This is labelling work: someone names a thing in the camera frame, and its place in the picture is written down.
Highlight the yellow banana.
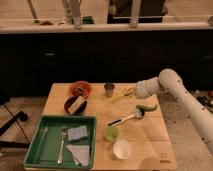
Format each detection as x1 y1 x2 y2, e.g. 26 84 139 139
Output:
110 87 134 103

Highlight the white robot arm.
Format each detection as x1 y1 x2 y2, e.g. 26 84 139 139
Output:
134 69 213 155

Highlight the small metal cup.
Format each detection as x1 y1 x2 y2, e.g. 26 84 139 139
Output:
104 83 115 98

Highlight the orange bowl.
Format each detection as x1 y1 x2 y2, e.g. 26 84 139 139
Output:
69 81 91 98

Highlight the wooden block sponge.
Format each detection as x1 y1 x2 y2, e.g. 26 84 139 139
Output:
69 96 85 113

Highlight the dark red bowl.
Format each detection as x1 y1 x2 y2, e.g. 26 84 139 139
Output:
64 96 87 115

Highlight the green chili pepper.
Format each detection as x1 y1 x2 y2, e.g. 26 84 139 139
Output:
136 105 158 112

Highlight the blue sponge cloth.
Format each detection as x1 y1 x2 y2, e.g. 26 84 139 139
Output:
68 125 88 141

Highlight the silver fork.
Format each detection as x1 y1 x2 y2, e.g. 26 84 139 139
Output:
57 127 68 164

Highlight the white plastic cup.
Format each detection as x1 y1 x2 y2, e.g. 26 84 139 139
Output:
113 139 132 160

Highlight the grey folded cloth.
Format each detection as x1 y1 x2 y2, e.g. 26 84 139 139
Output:
66 145 90 166

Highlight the black stand leg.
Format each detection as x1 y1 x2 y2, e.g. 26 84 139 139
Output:
0 106 30 148

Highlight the green plastic tray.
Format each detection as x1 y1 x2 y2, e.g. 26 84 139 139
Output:
23 115 96 171

